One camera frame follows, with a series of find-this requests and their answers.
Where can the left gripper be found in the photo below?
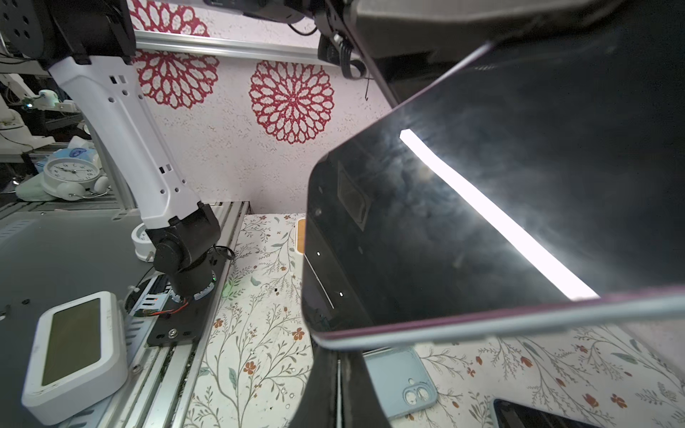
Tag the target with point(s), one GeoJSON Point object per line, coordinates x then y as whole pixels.
{"type": "Point", "coordinates": [406, 45]}

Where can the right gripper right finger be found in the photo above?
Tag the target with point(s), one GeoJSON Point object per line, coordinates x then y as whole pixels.
{"type": "Point", "coordinates": [360, 405]}

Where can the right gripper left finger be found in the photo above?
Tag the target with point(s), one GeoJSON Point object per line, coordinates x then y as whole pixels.
{"type": "Point", "coordinates": [318, 406]}

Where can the pale green phone case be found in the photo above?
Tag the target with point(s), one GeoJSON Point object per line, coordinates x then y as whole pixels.
{"type": "Point", "coordinates": [401, 382]}

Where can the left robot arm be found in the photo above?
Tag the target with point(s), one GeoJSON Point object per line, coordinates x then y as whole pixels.
{"type": "Point", "coordinates": [88, 45]}

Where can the white wooden-top tissue box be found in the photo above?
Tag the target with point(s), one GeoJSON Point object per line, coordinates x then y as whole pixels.
{"type": "Point", "coordinates": [300, 237]}

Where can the white digital desk clock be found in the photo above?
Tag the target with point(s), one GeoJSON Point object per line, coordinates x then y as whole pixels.
{"type": "Point", "coordinates": [78, 358]}

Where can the white analog alarm clock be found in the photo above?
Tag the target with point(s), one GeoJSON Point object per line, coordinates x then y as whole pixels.
{"type": "Point", "coordinates": [74, 179]}

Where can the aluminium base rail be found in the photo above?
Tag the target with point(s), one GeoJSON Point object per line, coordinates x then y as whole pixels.
{"type": "Point", "coordinates": [165, 344]}

